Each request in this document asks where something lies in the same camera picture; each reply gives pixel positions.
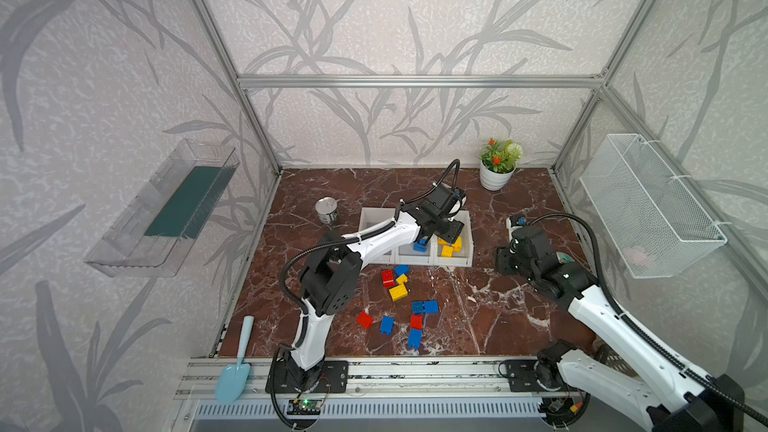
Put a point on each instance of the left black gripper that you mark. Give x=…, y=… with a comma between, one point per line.
x=436, y=228

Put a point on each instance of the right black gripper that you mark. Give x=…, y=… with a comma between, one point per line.
x=509, y=258

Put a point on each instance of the blue lego brick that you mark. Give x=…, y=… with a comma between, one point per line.
x=414, y=339
x=420, y=247
x=400, y=270
x=417, y=307
x=430, y=307
x=387, y=325

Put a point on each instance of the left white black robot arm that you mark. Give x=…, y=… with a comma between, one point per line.
x=323, y=279

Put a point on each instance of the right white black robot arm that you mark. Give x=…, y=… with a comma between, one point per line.
x=667, y=391

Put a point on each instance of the white middle sorting bin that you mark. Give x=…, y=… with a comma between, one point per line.
x=406, y=255

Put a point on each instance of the white right sorting bin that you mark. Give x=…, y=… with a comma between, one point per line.
x=461, y=258

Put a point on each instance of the potted plant white pot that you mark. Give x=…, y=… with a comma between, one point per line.
x=498, y=163

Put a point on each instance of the blue lego brick top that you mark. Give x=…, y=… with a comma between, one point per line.
x=400, y=270

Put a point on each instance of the red lego brick top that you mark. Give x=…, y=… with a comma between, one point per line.
x=388, y=278

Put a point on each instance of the red lego brick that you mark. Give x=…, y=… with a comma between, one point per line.
x=388, y=278
x=364, y=320

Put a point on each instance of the silver tin can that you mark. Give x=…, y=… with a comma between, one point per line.
x=327, y=210

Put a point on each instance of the brown slotted spatula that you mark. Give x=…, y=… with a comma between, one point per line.
x=607, y=356

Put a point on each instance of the small red lego bottom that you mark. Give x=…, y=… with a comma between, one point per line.
x=416, y=322

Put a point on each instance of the red lego brick bottom left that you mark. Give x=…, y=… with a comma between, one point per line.
x=364, y=320

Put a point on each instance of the green circuit board left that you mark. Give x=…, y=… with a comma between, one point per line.
x=304, y=407

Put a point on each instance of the light blue plastic scoop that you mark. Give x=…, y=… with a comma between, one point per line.
x=233, y=378

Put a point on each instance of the white wire mesh basket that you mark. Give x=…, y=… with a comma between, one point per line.
x=655, y=222

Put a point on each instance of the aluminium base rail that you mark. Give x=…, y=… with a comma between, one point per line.
x=386, y=376

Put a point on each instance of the clear plastic wall shelf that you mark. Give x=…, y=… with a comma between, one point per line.
x=155, y=233

